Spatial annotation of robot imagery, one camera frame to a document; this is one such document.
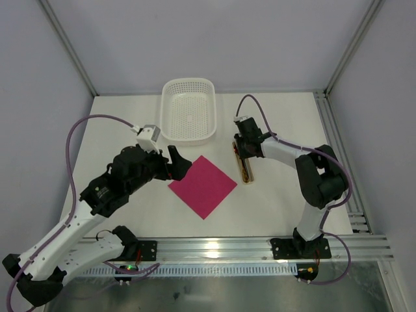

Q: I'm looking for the gold spoon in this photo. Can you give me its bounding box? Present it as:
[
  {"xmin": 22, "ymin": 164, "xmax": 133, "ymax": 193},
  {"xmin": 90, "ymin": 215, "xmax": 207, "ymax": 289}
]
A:
[{"xmin": 232, "ymin": 142, "xmax": 253, "ymax": 183}]

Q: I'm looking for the magenta paper napkin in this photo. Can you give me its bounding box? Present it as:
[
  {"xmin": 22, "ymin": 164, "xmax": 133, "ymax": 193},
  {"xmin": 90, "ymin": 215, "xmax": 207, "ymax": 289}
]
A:
[{"xmin": 168, "ymin": 156, "xmax": 237, "ymax": 220}]

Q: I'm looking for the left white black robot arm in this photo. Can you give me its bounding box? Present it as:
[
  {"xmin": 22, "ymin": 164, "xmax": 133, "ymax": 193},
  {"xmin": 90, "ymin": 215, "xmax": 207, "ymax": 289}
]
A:
[{"xmin": 2, "ymin": 145, "xmax": 192, "ymax": 307}]

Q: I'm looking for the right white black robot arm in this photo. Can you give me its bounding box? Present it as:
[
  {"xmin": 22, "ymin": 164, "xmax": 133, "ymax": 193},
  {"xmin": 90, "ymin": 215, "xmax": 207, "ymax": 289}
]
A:
[{"xmin": 234, "ymin": 116, "xmax": 350, "ymax": 260}]

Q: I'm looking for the beige utensil tray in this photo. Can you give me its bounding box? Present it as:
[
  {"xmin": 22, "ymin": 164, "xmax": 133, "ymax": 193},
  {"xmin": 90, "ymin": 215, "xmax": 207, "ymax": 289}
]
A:
[{"xmin": 231, "ymin": 140, "xmax": 255, "ymax": 187}]

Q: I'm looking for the white perforated plastic basket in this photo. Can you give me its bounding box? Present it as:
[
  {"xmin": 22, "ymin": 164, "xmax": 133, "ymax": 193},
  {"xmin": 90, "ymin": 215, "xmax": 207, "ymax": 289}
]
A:
[{"xmin": 159, "ymin": 77, "xmax": 217, "ymax": 146}]

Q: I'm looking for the left black connector box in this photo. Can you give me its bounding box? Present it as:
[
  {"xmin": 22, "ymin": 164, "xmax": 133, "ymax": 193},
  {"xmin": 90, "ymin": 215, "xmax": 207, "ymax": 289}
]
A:
[{"xmin": 114, "ymin": 265, "xmax": 138, "ymax": 286}]

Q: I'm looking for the black connector box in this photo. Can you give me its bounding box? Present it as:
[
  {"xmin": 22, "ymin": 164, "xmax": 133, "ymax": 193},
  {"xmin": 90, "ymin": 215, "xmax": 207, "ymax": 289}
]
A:
[
  {"xmin": 295, "ymin": 263, "xmax": 319, "ymax": 283},
  {"xmin": 114, "ymin": 265, "xmax": 138, "ymax": 286}
]

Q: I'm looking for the right black connector box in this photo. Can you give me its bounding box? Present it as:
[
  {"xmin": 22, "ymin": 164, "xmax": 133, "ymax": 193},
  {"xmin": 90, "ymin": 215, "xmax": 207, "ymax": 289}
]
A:
[{"xmin": 295, "ymin": 263, "xmax": 319, "ymax": 283}]

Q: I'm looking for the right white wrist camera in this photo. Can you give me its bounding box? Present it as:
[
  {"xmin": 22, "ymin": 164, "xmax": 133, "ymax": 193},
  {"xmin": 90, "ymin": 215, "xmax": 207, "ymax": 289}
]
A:
[{"xmin": 233, "ymin": 116, "xmax": 250, "ymax": 124}]

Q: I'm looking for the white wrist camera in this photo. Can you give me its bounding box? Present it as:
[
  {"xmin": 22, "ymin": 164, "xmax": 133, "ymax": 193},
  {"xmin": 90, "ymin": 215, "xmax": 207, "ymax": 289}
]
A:
[
  {"xmin": 233, "ymin": 116, "xmax": 250, "ymax": 124},
  {"xmin": 130, "ymin": 125, "xmax": 161, "ymax": 154}
]

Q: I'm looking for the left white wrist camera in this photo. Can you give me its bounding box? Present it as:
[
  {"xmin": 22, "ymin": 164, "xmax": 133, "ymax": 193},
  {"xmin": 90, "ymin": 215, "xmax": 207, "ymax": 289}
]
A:
[{"xmin": 130, "ymin": 125, "xmax": 161, "ymax": 154}]

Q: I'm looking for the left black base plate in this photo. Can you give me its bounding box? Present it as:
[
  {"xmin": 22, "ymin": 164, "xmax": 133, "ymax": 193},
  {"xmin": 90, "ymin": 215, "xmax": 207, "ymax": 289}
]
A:
[{"xmin": 132, "ymin": 240, "xmax": 158, "ymax": 262}]

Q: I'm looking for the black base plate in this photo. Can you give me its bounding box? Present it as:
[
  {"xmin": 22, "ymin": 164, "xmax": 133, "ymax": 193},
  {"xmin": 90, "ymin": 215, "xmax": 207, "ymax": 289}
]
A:
[
  {"xmin": 270, "ymin": 237, "xmax": 332, "ymax": 260},
  {"xmin": 132, "ymin": 240, "xmax": 158, "ymax": 262}
]

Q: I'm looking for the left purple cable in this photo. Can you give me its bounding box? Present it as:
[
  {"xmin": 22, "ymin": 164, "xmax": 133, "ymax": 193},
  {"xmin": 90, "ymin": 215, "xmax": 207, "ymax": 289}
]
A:
[{"xmin": 6, "ymin": 114, "xmax": 160, "ymax": 308}]

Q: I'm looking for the purple cable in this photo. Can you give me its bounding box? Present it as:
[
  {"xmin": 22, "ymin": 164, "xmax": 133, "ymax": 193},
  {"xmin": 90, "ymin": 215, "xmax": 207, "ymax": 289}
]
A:
[
  {"xmin": 235, "ymin": 94, "xmax": 352, "ymax": 285},
  {"xmin": 6, "ymin": 114, "xmax": 160, "ymax": 308}
]

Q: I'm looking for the slotted white cable duct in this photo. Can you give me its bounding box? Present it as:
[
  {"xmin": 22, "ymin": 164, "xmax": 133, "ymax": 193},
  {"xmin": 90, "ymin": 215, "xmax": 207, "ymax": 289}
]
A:
[{"xmin": 81, "ymin": 262, "xmax": 298, "ymax": 278}]

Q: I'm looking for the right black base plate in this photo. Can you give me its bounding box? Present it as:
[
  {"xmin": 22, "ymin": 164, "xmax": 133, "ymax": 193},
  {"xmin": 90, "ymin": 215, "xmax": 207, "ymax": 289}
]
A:
[{"xmin": 270, "ymin": 237, "xmax": 332, "ymax": 260}]

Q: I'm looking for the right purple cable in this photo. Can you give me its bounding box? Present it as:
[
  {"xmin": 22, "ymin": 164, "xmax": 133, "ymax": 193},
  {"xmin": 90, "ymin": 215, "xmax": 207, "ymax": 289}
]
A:
[{"xmin": 235, "ymin": 94, "xmax": 352, "ymax": 285}]

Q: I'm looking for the right aluminium side rail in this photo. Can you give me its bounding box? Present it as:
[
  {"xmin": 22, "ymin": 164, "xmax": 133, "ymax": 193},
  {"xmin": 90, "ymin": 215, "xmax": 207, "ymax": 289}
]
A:
[{"xmin": 313, "ymin": 90, "xmax": 372, "ymax": 235}]

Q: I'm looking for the aluminium front rail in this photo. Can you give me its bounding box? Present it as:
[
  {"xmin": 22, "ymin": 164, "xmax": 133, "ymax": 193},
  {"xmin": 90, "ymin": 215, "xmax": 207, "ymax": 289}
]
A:
[{"xmin": 42, "ymin": 234, "xmax": 395, "ymax": 264}]

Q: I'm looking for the right aluminium frame post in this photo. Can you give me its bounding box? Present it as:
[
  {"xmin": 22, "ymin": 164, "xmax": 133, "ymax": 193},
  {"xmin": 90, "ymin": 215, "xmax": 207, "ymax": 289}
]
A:
[{"xmin": 324, "ymin": 0, "xmax": 385, "ymax": 97}]

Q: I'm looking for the aluminium frame post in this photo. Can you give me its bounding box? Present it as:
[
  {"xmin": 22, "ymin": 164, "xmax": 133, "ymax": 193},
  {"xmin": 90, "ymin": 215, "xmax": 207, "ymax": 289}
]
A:
[
  {"xmin": 324, "ymin": 0, "xmax": 385, "ymax": 97},
  {"xmin": 37, "ymin": 0, "xmax": 99, "ymax": 97}
]

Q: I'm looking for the left aluminium frame post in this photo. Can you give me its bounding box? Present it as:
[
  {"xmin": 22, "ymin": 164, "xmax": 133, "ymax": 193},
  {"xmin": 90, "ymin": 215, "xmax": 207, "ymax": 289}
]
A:
[{"xmin": 37, "ymin": 0, "xmax": 99, "ymax": 97}]

